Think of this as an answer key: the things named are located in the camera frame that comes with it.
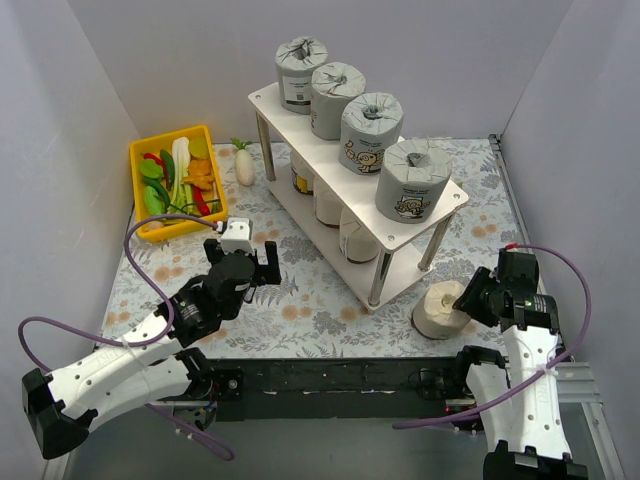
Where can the white bok choy toy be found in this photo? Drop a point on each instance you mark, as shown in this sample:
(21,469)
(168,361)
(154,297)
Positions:
(181,158)

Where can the beige roll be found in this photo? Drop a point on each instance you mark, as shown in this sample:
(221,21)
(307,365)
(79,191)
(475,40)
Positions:
(327,205)
(434,316)
(302,176)
(355,242)

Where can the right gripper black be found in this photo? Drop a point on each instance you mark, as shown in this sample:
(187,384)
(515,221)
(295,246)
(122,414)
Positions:
(480,292)

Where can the aluminium frame rail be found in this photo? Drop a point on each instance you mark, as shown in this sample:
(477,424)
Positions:
(280,151)

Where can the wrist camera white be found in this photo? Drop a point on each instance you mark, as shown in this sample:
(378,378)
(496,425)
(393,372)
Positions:
(235,235)
(507,263)

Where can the grey roll with QR label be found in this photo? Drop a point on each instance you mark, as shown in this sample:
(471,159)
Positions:
(295,62)

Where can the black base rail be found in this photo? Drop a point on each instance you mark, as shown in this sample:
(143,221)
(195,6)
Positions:
(253,389)

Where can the white radish toy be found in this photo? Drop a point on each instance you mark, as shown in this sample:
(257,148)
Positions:
(244,166)

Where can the red chili toy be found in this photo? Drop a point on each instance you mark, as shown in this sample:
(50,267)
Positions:
(156,159)

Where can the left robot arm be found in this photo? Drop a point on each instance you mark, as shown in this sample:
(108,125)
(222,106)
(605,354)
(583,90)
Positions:
(154,360)

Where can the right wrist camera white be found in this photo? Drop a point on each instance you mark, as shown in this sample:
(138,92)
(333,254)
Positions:
(507,263)

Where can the floral table mat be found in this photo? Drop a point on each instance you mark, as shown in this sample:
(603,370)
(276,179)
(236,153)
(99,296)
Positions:
(313,313)

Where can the grey roll with cartoon label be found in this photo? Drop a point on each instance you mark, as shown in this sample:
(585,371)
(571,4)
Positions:
(333,86)

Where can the yellow plastic bin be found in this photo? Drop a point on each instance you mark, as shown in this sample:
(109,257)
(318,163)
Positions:
(188,204)

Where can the orange ginger toy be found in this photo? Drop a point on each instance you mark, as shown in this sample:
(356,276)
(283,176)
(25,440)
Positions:
(200,174)

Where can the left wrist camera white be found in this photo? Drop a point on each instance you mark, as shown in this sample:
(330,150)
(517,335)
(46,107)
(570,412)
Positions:
(235,235)

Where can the green leafy vegetable toy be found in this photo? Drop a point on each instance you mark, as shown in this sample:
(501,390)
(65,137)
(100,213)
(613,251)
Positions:
(154,200)

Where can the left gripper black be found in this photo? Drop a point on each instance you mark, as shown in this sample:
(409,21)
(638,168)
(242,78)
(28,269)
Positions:
(270,270)

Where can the white two-tier shelf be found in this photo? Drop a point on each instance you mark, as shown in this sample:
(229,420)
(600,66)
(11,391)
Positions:
(406,250)

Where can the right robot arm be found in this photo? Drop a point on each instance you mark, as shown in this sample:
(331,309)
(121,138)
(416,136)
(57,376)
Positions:
(517,392)

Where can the green pepper toy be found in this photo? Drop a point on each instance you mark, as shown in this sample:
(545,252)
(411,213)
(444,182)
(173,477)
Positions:
(169,165)

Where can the yellow green fruit toy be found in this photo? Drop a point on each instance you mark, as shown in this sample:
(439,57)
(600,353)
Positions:
(199,148)

